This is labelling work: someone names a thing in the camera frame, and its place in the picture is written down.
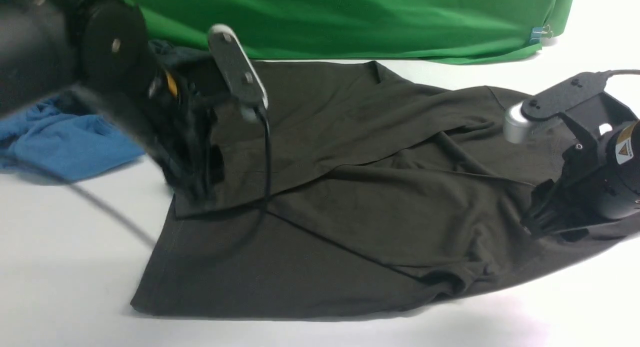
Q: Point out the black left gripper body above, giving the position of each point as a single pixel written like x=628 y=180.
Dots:
x=146 y=103

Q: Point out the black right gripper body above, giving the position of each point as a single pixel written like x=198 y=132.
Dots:
x=599 y=182

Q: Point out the dark gray long-sleeved shirt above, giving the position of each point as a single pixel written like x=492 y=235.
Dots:
x=386 y=195

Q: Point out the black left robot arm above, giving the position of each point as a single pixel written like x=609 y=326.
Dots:
x=99 y=51

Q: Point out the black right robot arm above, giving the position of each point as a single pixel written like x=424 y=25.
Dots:
x=599 y=180

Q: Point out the dark teal crumpled garment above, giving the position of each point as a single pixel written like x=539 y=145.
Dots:
x=174 y=56

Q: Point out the blue crumpled garment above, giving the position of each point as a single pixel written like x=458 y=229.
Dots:
x=66 y=139

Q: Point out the blue binder clip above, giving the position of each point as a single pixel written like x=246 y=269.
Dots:
x=538 y=33

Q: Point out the green backdrop cloth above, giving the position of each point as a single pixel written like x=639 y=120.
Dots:
x=455 y=32

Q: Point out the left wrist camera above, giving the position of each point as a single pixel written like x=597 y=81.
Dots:
x=238 y=72

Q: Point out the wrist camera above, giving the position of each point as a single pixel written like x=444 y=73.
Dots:
x=238 y=72
x=543 y=110

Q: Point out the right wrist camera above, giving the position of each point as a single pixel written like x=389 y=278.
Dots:
x=543 y=110

